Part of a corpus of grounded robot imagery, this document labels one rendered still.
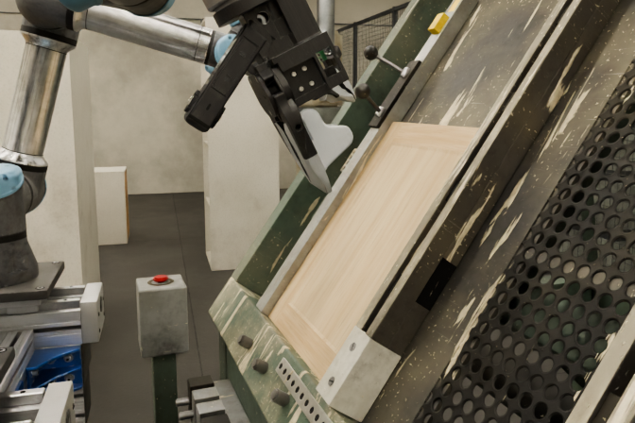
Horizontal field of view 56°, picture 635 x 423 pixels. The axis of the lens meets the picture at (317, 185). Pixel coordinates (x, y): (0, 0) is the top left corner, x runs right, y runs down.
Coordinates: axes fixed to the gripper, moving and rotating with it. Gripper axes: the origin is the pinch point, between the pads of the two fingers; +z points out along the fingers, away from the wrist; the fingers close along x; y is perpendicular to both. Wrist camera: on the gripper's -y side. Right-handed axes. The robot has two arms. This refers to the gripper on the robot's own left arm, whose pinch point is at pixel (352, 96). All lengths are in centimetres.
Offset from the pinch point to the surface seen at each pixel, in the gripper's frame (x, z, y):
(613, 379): 69, 6, -72
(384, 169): 18.0, 11.1, -7.7
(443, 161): 23.1, 11.2, -28.4
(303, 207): 17.7, 12.7, 29.6
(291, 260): 39.6, 9.0, 15.3
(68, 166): -21, -41, 210
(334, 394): 73, 6, -25
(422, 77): -9.9, 10.8, -10.5
